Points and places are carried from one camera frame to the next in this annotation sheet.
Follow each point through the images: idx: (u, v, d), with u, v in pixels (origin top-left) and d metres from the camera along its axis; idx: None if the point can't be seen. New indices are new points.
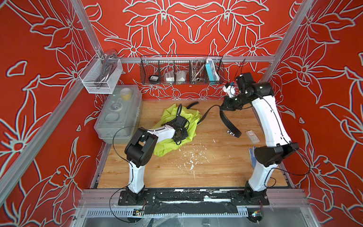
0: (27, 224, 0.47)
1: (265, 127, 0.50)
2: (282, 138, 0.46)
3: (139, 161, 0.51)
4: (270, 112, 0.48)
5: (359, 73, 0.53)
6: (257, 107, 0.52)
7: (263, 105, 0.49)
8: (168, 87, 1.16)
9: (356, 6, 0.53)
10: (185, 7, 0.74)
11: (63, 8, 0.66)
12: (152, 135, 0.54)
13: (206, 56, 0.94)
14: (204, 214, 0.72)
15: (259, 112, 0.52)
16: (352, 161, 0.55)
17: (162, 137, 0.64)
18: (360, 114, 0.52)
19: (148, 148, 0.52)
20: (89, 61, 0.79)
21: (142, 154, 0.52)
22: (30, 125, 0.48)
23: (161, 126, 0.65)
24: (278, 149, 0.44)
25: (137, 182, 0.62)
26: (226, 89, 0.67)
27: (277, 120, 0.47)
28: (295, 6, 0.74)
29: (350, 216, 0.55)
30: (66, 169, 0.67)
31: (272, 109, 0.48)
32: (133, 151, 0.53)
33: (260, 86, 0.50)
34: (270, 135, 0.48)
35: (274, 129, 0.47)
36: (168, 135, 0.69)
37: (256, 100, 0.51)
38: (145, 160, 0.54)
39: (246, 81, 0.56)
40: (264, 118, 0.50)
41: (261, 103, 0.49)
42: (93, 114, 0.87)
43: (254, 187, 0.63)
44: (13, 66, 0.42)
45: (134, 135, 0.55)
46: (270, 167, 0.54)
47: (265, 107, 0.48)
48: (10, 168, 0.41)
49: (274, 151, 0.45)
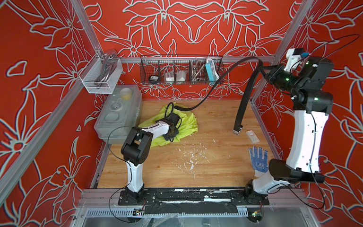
0: (27, 224, 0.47)
1: (294, 144, 0.43)
2: (307, 165, 0.39)
3: (137, 159, 0.51)
4: (311, 132, 0.39)
5: (358, 72, 0.53)
6: (299, 117, 0.42)
7: (306, 120, 0.39)
8: (168, 87, 1.16)
9: (356, 6, 0.53)
10: (185, 7, 0.74)
11: (63, 8, 0.66)
12: (147, 133, 0.54)
13: (206, 56, 0.94)
14: (204, 214, 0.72)
15: (297, 125, 0.43)
16: (352, 161, 0.55)
17: (159, 133, 0.66)
18: (360, 114, 0.52)
19: (144, 145, 0.52)
20: (89, 61, 0.79)
21: (141, 152, 0.52)
22: (30, 124, 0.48)
23: (155, 123, 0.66)
24: (295, 173, 0.39)
25: (137, 181, 0.63)
26: (291, 56, 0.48)
27: (315, 144, 0.39)
28: (295, 6, 0.74)
29: (350, 216, 0.55)
30: (66, 169, 0.67)
31: (315, 130, 0.39)
32: (130, 150, 0.53)
33: (316, 97, 0.38)
34: (295, 155, 0.41)
35: (305, 152, 0.39)
36: (163, 131, 0.70)
37: (299, 111, 0.41)
38: (143, 158, 0.55)
39: (314, 77, 0.40)
40: (300, 135, 0.41)
41: (304, 117, 0.40)
42: (93, 114, 0.87)
43: (256, 189, 0.62)
44: (13, 66, 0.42)
45: (129, 135, 0.55)
46: (279, 181, 0.49)
47: (307, 122, 0.39)
48: (10, 168, 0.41)
49: (289, 172, 0.40)
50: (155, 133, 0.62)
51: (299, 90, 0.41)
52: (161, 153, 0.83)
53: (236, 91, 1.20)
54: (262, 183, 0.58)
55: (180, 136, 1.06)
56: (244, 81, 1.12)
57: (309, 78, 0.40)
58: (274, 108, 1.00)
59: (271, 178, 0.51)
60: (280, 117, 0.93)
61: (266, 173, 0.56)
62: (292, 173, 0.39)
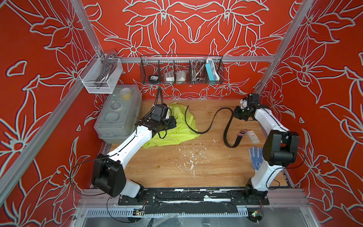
0: (27, 224, 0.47)
1: (266, 126, 0.58)
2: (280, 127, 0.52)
3: (110, 193, 0.42)
4: (267, 115, 0.60)
5: (358, 72, 0.53)
6: (258, 114, 0.64)
7: (261, 111, 0.63)
8: (168, 87, 1.16)
9: (356, 6, 0.53)
10: (185, 7, 0.74)
11: (63, 8, 0.66)
12: (116, 163, 0.43)
13: (206, 56, 0.94)
14: (204, 214, 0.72)
15: (259, 118, 0.64)
16: (352, 161, 0.55)
17: (137, 147, 0.52)
18: (360, 114, 0.52)
19: (113, 179, 0.41)
20: (89, 61, 0.79)
21: (111, 187, 0.42)
22: (30, 124, 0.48)
23: (127, 140, 0.50)
24: (277, 134, 0.49)
25: (131, 188, 0.60)
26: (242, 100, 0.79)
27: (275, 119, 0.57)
28: (295, 6, 0.74)
29: (350, 216, 0.55)
30: (66, 169, 0.67)
31: (268, 112, 0.61)
32: (101, 184, 0.44)
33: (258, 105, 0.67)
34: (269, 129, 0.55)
35: (272, 123, 0.55)
36: (144, 140, 0.55)
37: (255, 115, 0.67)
38: (119, 187, 0.46)
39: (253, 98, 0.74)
40: (263, 120, 0.61)
41: (259, 111, 0.64)
42: (93, 114, 0.87)
43: (256, 185, 0.63)
44: (13, 66, 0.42)
45: (94, 168, 0.44)
46: (273, 167, 0.53)
47: (263, 112, 0.62)
48: (9, 168, 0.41)
49: (272, 135, 0.50)
50: (128, 155, 0.48)
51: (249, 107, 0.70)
52: (161, 153, 0.83)
53: (236, 91, 1.20)
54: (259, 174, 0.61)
55: (179, 136, 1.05)
56: (244, 81, 1.12)
57: (251, 100, 0.74)
58: (274, 108, 1.00)
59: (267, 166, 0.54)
60: (280, 117, 0.94)
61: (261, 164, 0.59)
62: (273, 135, 0.49)
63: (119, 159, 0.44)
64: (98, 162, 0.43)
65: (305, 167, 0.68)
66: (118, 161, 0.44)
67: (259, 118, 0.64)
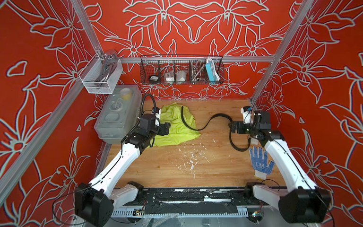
0: (27, 224, 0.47)
1: (283, 171, 0.46)
2: (304, 182, 0.40)
3: (96, 223, 0.39)
4: (284, 153, 0.47)
5: (358, 73, 0.53)
6: (271, 148, 0.51)
7: (276, 147, 0.50)
8: (168, 87, 1.16)
9: (356, 6, 0.53)
10: (185, 7, 0.74)
11: (63, 8, 0.66)
12: (99, 192, 0.39)
13: (206, 56, 0.94)
14: (204, 214, 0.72)
15: (274, 155, 0.50)
16: (352, 161, 0.55)
17: (123, 168, 0.48)
18: (360, 114, 0.52)
19: (96, 210, 0.38)
20: (89, 61, 0.79)
21: (96, 219, 0.39)
22: (30, 124, 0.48)
23: (113, 161, 0.47)
24: (303, 195, 0.38)
25: (129, 194, 0.60)
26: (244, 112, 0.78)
27: (293, 162, 0.45)
28: (295, 6, 0.74)
29: (350, 216, 0.56)
30: (66, 169, 0.67)
31: (286, 151, 0.48)
32: (84, 217, 0.41)
33: (269, 132, 0.54)
34: (289, 177, 0.43)
35: (294, 171, 0.43)
36: (131, 158, 0.52)
37: (268, 145, 0.53)
38: (105, 215, 0.42)
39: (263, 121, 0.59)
40: (280, 161, 0.48)
41: (272, 145, 0.51)
42: (93, 114, 0.87)
43: (258, 193, 0.61)
44: (13, 66, 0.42)
45: (76, 201, 0.40)
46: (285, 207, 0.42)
47: (277, 147, 0.50)
48: (10, 168, 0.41)
49: (298, 196, 0.38)
50: (113, 180, 0.45)
51: (258, 132, 0.57)
52: (161, 153, 0.83)
53: (236, 91, 1.20)
54: (263, 195, 0.57)
55: (179, 136, 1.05)
56: (244, 81, 1.12)
57: (260, 121, 0.59)
58: (274, 108, 1.00)
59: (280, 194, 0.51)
60: (280, 117, 0.94)
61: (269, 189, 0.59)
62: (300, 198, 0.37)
63: (103, 187, 0.41)
64: (79, 193, 0.39)
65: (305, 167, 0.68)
66: (101, 189, 0.40)
67: (272, 153, 0.51)
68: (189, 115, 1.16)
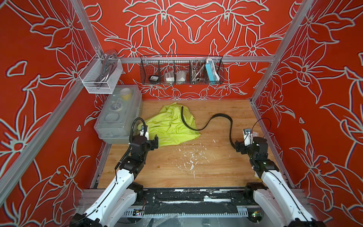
0: (27, 224, 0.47)
1: (280, 203, 0.47)
2: (300, 213, 0.42)
3: None
4: (279, 184, 0.50)
5: (358, 73, 0.53)
6: (267, 178, 0.54)
7: (271, 177, 0.53)
8: (168, 87, 1.16)
9: (355, 6, 0.53)
10: (185, 7, 0.74)
11: (63, 8, 0.66)
12: (94, 222, 0.40)
13: (206, 56, 0.94)
14: (204, 214, 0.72)
15: (271, 186, 0.52)
16: (352, 161, 0.55)
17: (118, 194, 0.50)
18: (360, 114, 0.52)
19: None
20: (89, 62, 0.78)
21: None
22: (30, 125, 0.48)
23: (108, 188, 0.49)
24: None
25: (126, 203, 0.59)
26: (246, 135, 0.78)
27: (289, 194, 0.47)
28: (295, 6, 0.74)
29: (350, 216, 0.56)
30: (66, 169, 0.67)
31: (281, 181, 0.51)
32: None
33: (264, 163, 0.58)
34: (286, 209, 0.45)
35: (289, 202, 0.45)
36: (126, 184, 0.54)
37: (264, 176, 0.55)
38: None
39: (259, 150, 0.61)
40: (276, 192, 0.50)
41: (268, 175, 0.54)
42: (93, 114, 0.87)
43: (259, 199, 0.60)
44: (13, 66, 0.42)
45: None
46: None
47: (273, 178, 0.52)
48: (10, 167, 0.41)
49: None
50: (108, 208, 0.45)
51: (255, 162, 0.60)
52: (161, 153, 0.83)
53: (236, 91, 1.20)
54: (265, 206, 0.56)
55: (179, 136, 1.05)
56: (244, 81, 1.12)
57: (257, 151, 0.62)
58: (273, 108, 1.00)
59: (281, 212, 0.51)
60: (280, 117, 0.94)
61: (272, 204, 0.55)
62: None
63: (98, 217, 0.41)
64: (74, 224, 0.39)
65: (305, 167, 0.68)
66: (97, 219, 0.41)
67: (270, 184, 0.53)
68: (189, 115, 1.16)
